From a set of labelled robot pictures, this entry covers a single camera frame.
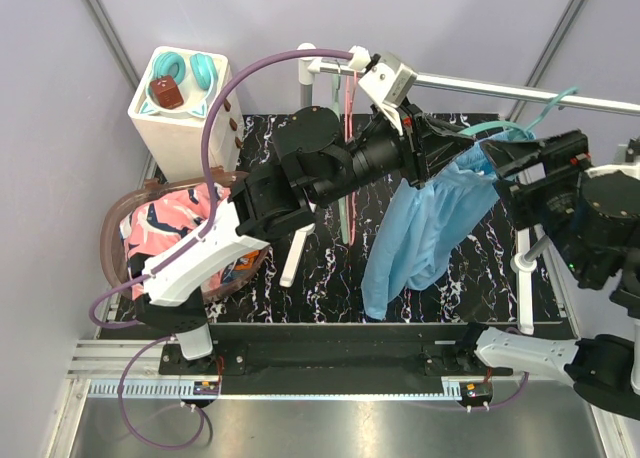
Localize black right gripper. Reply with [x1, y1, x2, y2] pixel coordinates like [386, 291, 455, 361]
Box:
[476, 124, 597, 277]

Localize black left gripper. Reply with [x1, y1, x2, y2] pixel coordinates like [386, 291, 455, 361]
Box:
[312, 95, 475, 206]

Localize teal plastic hanger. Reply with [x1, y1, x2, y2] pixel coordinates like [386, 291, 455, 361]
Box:
[459, 86, 581, 142]

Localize light blue shorts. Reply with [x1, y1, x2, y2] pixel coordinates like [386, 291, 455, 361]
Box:
[360, 130, 539, 322]

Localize mint green hanger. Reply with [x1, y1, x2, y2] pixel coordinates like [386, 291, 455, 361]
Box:
[329, 60, 354, 244]

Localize pink wire hanger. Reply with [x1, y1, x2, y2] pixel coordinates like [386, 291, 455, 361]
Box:
[342, 67, 361, 247]

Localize pink patterned shorts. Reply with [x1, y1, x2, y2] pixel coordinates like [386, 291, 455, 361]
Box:
[119, 183, 211, 279]

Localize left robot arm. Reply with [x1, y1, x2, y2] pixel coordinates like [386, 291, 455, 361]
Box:
[135, 102, 474, 374]

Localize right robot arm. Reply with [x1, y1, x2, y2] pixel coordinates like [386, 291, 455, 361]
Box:
[453, 130, 639, 419]

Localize silver clothes rack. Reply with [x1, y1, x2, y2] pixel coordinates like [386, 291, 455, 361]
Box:
[263, 43, 639, 336]

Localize white storage box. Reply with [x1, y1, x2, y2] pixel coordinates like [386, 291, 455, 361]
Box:
[128, 46, 232, 182]

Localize brown cube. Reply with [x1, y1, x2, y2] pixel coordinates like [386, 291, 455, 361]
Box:
[149, 75, 184, 110]

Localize teal cat ear headphones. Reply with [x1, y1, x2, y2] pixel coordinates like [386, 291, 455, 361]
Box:
[138, 51, 218, 119]

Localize pink translucent plastic basin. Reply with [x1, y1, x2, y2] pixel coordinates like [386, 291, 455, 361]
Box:
[100, 178, 269, 304]

